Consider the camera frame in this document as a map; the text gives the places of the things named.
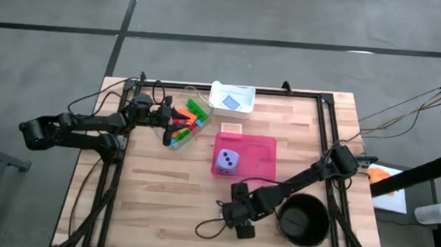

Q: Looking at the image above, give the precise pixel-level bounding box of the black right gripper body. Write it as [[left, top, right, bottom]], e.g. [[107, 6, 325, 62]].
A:
[[218, 179, 265, 242]]

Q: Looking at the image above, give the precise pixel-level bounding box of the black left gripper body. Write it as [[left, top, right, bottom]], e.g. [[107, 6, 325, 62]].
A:
[[147, 93, 179, 148]]

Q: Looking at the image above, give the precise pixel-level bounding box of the short green toy block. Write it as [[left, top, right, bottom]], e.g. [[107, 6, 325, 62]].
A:
[[175, 127, 192, 142]]

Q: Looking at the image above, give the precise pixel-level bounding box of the red two-stud toy block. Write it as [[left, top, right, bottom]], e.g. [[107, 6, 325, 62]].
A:
[[180, 120, 200, 134]]

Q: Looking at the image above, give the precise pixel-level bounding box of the long green toy block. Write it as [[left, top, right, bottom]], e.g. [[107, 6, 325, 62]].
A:
[[184, 98, 211, 123]]

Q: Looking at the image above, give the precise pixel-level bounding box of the clear plastic bin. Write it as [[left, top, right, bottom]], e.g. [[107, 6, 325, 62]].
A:
[[155, 83, 216, 153]]

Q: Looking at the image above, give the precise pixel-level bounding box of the white plastic bin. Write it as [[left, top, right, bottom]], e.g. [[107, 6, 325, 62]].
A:
[[207, 79, 258, 121]]

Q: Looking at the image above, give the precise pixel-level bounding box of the purple foam die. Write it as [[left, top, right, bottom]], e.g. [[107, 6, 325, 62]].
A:
[[214, 148, 241, 176]]

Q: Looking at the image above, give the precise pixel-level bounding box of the blue-backed playing card deck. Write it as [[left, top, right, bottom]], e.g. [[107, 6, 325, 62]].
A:
[[220, 94, 242, 112]]

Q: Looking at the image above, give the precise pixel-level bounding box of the pink translucent plastic bin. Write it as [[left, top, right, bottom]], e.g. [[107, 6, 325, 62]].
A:
[[210, 131, 279, 182]]

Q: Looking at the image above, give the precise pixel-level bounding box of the black bucket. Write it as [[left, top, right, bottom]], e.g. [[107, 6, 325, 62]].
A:
[[275, 192, 333, 247]]

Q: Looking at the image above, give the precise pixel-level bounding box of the orange object on paper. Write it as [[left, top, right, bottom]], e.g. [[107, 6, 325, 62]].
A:
[[367, 167, 393, 187]]

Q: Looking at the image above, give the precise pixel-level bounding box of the white paper sheet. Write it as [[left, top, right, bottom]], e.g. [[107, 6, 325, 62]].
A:
[[365, 162, 411, 215]]

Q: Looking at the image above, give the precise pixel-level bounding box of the black equipment stand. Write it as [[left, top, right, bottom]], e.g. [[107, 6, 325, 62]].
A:
[[365, 66, 441, 247]]

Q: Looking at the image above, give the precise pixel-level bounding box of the white paper roll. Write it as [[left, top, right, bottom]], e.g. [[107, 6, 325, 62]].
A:
[[413, 200, 441, 227]]

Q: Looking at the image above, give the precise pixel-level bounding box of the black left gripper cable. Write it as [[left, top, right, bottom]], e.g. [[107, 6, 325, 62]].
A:
[[151, 78, 170, 106]]

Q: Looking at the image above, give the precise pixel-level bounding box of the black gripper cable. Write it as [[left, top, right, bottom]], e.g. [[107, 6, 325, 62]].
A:
[[151, 78, 170, 106], [194, 171, 293, 246]]

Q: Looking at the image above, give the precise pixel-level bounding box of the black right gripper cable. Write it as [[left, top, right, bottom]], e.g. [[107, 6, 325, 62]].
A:
[[194, 171, 293, 246]]

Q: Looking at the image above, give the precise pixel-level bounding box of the long black left arm cable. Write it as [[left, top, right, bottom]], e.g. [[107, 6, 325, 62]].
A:
[[66, 71, 141, 122]]

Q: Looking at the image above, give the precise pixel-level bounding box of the thin brown cable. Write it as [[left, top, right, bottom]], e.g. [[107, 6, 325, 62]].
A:
[[67, 155, 102, 244], [359, 92, 441, 144]]

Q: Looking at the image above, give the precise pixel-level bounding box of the black aluminium table frame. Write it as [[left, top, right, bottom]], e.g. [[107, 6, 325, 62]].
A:
[[55, 65, 398, 247]]

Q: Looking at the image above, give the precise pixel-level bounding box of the thin grey cable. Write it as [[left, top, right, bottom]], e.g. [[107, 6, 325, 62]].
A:
[[359, 82, 441, 128]]

